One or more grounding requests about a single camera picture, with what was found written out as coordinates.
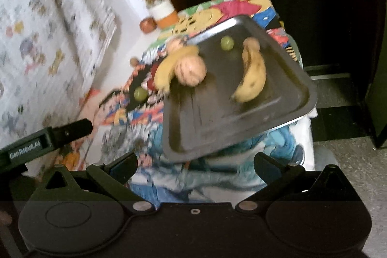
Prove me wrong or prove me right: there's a silver metal tray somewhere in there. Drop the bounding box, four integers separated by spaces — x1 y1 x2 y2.
163 15 318 163

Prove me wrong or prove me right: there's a large striped pepino melon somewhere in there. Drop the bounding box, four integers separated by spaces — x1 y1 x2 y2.
174 56 207 87

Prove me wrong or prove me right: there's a red cherry tomato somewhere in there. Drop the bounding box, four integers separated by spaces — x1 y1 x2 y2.
146 78 157 92

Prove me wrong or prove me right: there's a brown longan on tray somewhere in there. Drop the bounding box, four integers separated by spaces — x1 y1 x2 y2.
243 37 260 52

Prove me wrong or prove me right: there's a red brown apple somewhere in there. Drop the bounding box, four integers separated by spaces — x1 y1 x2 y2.
139 17 157 34

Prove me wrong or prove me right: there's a Winnie the Pooh drawing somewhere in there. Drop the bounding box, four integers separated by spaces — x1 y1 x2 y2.
157 0 275 40

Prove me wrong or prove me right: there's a white orange jar vase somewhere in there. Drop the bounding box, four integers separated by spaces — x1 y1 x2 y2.
148 0 179 29

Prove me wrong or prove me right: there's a green grape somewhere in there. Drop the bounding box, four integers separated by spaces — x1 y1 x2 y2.
133 86 148 103
220 36 234 51

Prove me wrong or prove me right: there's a small striped pepino melon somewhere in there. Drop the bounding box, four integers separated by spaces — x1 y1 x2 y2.
165 37 185 54

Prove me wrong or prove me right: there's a small brown longan fruit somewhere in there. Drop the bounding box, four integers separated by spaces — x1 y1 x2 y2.
129 57 140 68

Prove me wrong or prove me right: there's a yellow banana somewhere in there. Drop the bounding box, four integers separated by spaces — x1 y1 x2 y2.
154 45 199 94

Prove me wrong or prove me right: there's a green grape on tray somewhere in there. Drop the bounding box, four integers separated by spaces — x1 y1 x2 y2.
220 36 234 51

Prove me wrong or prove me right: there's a spotted ripe banana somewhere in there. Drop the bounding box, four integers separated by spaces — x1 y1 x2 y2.
231 46 266 103

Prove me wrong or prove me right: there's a white cartoon print cloth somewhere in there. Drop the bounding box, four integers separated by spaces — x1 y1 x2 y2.
1 0 116 146

